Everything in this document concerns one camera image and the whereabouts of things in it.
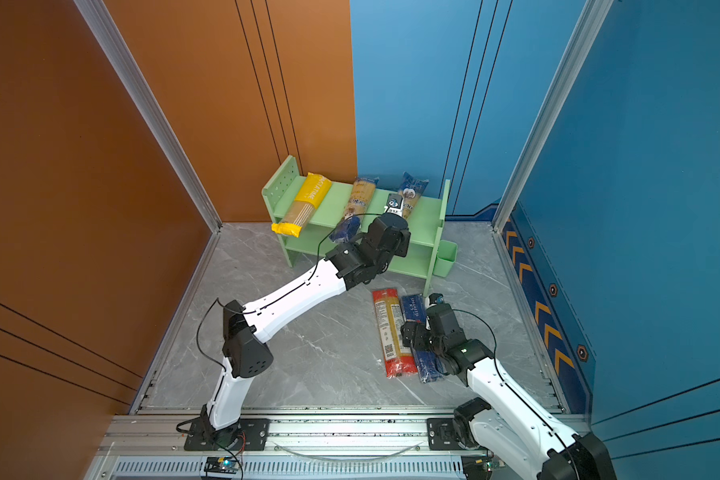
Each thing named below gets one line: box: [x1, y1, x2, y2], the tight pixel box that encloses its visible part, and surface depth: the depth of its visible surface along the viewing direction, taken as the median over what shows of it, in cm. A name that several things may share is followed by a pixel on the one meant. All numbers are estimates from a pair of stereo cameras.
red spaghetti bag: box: [371, 289, 419, 378], surface depth 90 cm
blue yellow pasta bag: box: [398, 171, 430, 219], surface depth 88 cm
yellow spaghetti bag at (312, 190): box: [271, 172, 332, 238], surface depth 86 cm
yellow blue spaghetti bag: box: [329, 177, 379, 243], surface depth 84 cm
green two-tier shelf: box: [261, 155, 451, 296], surface depth 87 cm
